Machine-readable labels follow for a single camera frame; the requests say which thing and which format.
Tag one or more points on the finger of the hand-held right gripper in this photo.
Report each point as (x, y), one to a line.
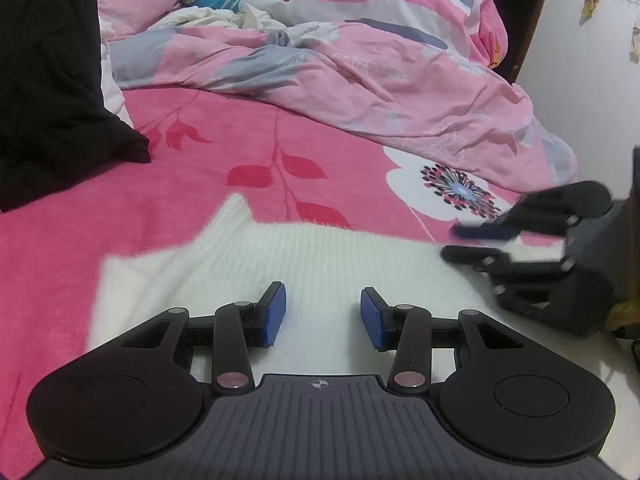
(470, 254)
(480, 231)

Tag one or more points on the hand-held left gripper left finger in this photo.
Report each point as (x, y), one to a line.
(277, 312)

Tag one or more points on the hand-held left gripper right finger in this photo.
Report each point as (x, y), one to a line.
(372, 317)

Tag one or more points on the white deer-print sweater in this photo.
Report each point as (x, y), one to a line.
(325, 260)

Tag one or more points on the pink floral blanket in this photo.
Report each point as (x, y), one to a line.
(125, 200)

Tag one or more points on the pink patterned duvet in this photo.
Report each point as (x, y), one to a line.
(375, 60)

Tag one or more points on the dark wooden door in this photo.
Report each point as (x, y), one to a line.
(530, 10)

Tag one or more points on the white crumpled sheet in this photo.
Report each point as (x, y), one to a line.
(210, 16)

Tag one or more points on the black folded garment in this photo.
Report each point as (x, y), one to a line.
(45, 85)

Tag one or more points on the wall hook rack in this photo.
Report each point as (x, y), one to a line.
(592, 0)

